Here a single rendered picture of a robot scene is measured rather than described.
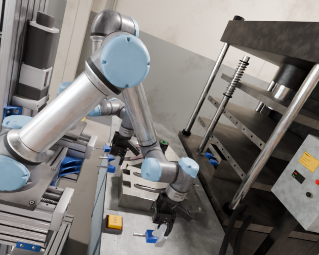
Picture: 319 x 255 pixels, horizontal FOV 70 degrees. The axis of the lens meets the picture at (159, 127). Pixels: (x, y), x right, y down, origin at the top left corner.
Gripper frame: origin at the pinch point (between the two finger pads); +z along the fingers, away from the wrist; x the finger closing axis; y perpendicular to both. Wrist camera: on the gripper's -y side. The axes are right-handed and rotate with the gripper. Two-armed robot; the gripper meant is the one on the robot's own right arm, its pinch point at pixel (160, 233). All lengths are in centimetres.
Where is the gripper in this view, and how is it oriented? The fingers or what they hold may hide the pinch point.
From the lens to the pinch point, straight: 102.8
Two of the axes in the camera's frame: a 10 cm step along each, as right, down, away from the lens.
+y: -9.2, -2.5, -3.1
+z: -3.6, 8.6, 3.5
